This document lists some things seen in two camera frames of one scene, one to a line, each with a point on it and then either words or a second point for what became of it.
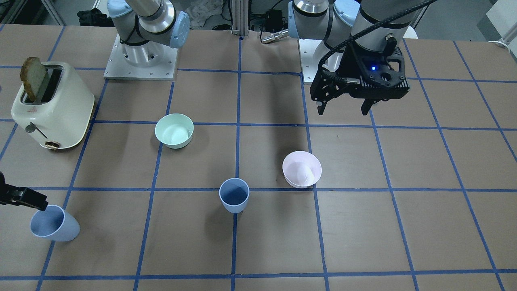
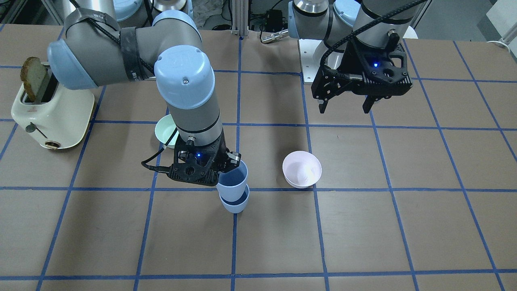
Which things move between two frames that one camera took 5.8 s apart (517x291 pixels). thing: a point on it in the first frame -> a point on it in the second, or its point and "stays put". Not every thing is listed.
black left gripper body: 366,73 stays put
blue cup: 234,193 stays put
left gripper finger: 326,86 stays put
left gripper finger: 367,104 stays put
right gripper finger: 10,194 -> 233,161
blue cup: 54,223 -> 232,183
